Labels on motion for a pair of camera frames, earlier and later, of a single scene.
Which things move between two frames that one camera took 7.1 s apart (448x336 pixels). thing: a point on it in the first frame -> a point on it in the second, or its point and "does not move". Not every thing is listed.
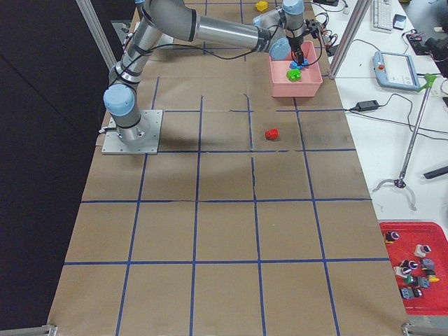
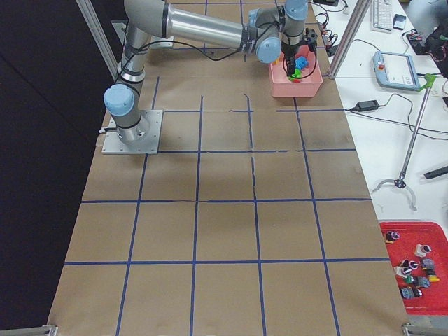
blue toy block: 294,64 does not move
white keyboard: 381,17 does not move
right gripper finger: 294,57 -> 290,68
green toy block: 294,75 does not move
